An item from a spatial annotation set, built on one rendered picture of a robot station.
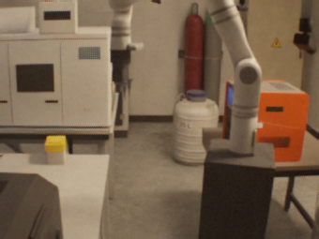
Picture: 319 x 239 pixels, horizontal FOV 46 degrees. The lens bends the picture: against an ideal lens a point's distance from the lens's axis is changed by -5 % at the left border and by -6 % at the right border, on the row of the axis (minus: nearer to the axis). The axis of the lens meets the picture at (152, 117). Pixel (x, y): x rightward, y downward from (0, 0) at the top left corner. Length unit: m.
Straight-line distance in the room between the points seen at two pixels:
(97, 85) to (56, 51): 0.29
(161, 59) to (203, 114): 1.58
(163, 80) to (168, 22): 0.77
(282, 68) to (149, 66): 1.73
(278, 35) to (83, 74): 3.36
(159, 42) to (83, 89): 3.07
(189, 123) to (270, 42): 1.77
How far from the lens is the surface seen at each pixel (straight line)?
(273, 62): 5.15
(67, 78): 2.22
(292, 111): 2.35
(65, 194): 1.55
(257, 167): 1.33
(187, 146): 3.94
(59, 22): 2.19
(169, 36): 5.19
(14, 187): 0.95
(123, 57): 1.40
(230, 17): 1.31
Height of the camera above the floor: 1.61
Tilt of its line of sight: 17 degrees down
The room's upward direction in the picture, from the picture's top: 1 degrees clockwise
